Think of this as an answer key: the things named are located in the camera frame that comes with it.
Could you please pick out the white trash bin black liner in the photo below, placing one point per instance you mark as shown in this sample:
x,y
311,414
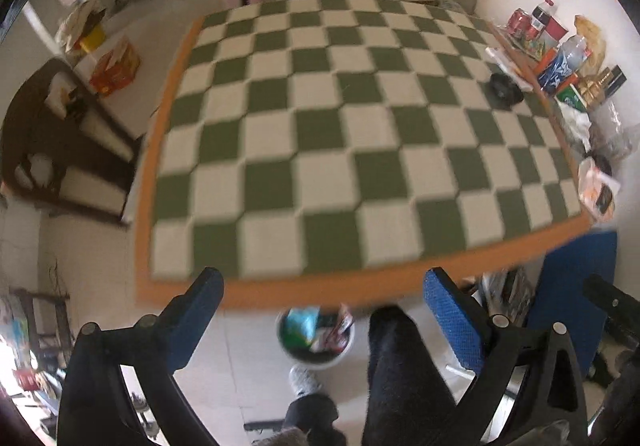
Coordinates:
x,y
312,361

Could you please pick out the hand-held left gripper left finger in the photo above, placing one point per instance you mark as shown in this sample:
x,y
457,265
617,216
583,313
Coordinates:
x,y
197,321

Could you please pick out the orange patterned packet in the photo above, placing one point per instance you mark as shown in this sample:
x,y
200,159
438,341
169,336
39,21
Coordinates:
x,y
597,191

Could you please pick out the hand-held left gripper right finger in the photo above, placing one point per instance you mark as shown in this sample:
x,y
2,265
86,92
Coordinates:
x,y
450,321

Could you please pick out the red white snack packet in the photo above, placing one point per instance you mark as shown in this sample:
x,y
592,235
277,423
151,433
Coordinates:
x,y
336,332

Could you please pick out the black round case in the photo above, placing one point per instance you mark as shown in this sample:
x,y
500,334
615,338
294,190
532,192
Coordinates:
x,y
602,164

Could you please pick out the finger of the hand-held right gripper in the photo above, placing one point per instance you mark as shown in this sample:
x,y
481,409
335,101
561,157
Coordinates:
x,y
625,332
612,296

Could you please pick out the yellow snack bag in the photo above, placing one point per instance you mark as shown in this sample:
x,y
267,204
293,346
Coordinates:
x,y
590,38

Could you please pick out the black ashtray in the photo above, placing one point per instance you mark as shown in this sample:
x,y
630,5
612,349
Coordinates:
x,y
506,88

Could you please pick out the crumpled white tissue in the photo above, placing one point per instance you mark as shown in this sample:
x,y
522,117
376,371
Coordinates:
x,y
575,123

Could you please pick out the green white checkered mat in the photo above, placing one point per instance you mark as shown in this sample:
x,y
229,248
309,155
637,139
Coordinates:
x,y
320,135

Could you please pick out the blue stool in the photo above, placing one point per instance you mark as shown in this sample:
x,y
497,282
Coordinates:
x,y
570,291

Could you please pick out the black box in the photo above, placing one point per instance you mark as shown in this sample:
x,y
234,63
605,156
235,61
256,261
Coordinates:
x,y
614,80

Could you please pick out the clear bottle blue label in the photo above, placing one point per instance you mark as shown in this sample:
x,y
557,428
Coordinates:
x,y
562,63

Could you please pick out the person's dark trousers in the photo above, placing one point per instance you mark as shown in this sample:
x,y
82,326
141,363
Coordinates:
x,y
400,376

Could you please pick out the red carton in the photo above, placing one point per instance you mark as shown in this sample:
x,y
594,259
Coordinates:
x,y
556,34

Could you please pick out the green box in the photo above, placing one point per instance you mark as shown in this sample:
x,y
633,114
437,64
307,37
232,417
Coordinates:
x,y
570,96

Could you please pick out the white packet coloured stripes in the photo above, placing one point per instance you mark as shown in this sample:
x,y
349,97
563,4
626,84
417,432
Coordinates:
x,y
502,60

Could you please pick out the orange cardboard box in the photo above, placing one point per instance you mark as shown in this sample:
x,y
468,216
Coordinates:
x,y
115,68

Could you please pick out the pile of white clothes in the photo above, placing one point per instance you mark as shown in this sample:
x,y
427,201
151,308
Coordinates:
x,y
75,20

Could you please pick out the cola bottle red cap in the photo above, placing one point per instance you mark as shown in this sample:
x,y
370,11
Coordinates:
x,y
542,18

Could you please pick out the yellow bin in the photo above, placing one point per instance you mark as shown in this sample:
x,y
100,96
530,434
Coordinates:
x,y
92,39

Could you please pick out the black metal stand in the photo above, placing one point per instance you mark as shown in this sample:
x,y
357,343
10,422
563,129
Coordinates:
x,y
45,316

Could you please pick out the dark wooden chair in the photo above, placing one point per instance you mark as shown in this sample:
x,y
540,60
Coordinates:
x,y
50,140

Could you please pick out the grey fuzzy slipper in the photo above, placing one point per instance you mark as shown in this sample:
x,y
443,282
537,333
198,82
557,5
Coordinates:
x,y
305,381

